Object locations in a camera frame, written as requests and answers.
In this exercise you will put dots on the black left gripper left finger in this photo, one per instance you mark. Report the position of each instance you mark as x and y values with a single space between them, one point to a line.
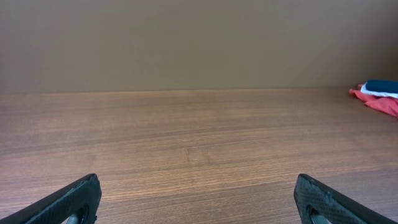
77 203

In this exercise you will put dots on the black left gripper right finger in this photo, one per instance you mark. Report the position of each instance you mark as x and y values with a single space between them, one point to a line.
319 203

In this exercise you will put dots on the red navy white garment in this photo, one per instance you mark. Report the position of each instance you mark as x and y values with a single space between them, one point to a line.
379 95

